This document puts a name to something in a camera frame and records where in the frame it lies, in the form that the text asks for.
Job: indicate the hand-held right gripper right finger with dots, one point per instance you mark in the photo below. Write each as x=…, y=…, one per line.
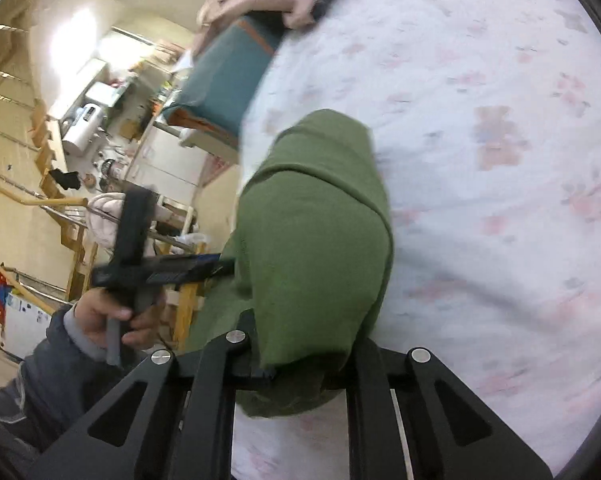
x=380, y=400

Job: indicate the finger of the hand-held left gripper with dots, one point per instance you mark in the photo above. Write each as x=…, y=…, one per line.
x=200, y=260
x=190, y=275

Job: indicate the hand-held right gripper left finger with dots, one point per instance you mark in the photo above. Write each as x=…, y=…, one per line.
x=215, y=385

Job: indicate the green pants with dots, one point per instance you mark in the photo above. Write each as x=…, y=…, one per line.
x=310, y=240

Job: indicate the person's left forearm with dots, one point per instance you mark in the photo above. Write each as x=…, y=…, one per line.
x=55, y=375

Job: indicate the person's left hand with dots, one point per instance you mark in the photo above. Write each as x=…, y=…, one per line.
x=93, y=316

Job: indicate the pale pink robe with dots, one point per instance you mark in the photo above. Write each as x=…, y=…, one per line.
x=103, y=215

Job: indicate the metal cooking pot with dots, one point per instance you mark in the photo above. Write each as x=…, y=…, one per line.
x=111, y=169

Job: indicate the white kitchen base cabinets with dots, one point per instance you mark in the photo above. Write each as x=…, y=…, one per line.
x=173, y=160

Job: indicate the black cloth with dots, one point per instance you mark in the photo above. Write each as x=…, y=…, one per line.
x=66, y=179

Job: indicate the red patterned rug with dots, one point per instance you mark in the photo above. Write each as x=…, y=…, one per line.
x=220, y=170

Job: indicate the wooden staircase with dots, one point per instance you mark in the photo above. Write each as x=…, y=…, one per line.
x=35, y=170

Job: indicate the white water heater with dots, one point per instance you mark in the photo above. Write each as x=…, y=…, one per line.
x=83, y=127

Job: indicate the white storage box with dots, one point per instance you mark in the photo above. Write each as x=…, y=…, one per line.
x=28, y=322

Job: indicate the red and blue toy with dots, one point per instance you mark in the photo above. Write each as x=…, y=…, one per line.
x=0, y=295

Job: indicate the range hood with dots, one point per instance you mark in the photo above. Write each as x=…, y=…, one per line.
x=105, y=95

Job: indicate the white floral bed sheet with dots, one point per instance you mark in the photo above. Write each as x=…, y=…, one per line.
x=480, y=160

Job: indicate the white wall cabinet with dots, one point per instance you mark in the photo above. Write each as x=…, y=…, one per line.
x=80, y=85

